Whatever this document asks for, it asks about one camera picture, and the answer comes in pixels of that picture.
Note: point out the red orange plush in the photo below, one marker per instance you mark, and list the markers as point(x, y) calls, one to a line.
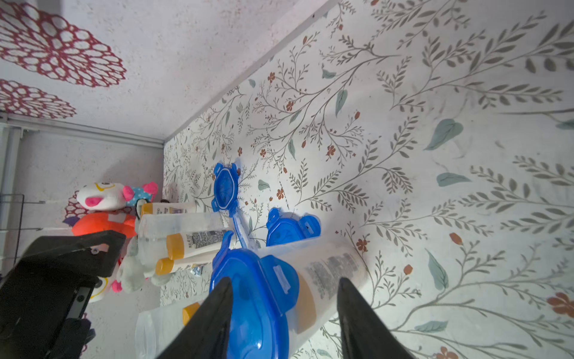
point(103, 221)

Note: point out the small toothpaste tube left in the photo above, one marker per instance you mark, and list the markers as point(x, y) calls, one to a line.
point(197, 271)

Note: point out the white plush yellow glasses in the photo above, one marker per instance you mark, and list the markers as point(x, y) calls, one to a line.
point(100, 290)

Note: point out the yellow cap bottle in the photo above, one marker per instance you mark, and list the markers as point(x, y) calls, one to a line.
point(166, 266)
point(182, 245)
point(167, 208)
point(189, 311)

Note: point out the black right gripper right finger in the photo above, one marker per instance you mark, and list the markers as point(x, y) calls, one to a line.
point(363, 334)

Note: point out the blue toothbrush case back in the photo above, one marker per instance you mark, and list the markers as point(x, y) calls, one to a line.
point(241, 233)

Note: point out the clear plastic container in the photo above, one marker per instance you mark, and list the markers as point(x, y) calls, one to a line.
point(156, 329)
point(158, 235)
point(307, 273)

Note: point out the white pink plush top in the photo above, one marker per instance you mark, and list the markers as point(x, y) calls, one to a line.
point(111, 196)

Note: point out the blue lid front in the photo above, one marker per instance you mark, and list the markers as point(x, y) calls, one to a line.
point(265, 289)

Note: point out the blue lid right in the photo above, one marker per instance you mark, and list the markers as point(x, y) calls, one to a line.
point(284, 227)

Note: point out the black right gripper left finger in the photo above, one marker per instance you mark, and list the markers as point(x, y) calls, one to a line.
point(207, 333)

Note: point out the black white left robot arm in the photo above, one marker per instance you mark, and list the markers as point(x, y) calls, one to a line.
point(44, 297)

